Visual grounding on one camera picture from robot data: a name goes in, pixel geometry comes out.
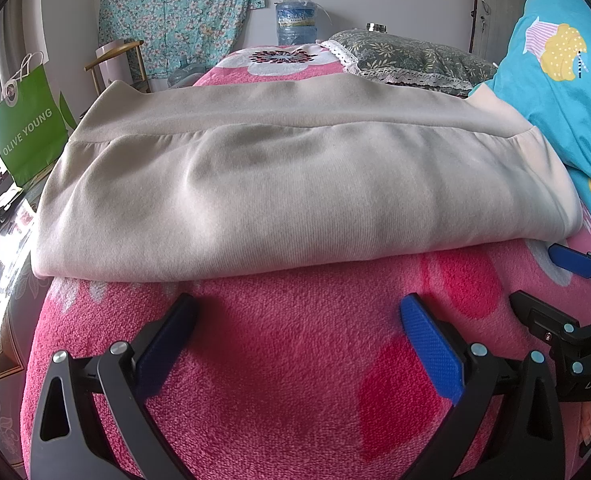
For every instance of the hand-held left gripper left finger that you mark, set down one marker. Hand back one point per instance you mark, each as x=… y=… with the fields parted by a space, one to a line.
x=168 y=340

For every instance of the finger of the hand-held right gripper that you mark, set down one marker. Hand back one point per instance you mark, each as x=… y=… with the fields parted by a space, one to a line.
x=535 y=312
x=565 y=256

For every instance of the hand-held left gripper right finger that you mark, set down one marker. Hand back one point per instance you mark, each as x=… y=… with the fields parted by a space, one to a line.
x=433 y=350

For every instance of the beige zip jacket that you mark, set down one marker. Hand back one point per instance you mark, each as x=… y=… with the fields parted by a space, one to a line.
x=275 y=200

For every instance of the pink floral fleece blanket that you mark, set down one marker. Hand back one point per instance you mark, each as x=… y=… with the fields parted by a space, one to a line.
x=285 y=360

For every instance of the blue printed quilt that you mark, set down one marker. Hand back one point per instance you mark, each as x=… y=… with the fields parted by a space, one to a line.
x=550 y=110

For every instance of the cluttered side desk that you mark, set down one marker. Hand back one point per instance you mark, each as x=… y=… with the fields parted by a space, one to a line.
x=0 y=210

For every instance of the green leaf print pillow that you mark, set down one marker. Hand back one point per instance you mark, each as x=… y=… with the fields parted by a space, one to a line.
x=415 y=57

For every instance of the green paper shopping bag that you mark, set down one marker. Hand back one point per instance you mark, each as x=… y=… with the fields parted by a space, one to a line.
x=25 y=130

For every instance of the white wardrobe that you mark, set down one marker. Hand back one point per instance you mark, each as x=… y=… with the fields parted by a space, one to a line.
x=500 y=5

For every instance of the empty clear water jug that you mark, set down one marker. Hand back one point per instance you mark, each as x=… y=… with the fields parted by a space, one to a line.
x=185 y=74

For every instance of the pink cylinder box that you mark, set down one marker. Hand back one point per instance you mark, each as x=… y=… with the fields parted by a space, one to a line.
x=113 y=72

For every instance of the wooden chair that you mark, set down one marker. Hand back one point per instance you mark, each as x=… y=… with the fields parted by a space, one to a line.
x=139 y=60

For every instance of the teal floral hanging cloth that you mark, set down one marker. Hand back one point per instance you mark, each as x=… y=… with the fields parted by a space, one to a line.
x=175 y=10

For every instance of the grey curtain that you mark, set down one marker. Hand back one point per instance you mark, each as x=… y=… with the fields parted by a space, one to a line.
x=20 y=20

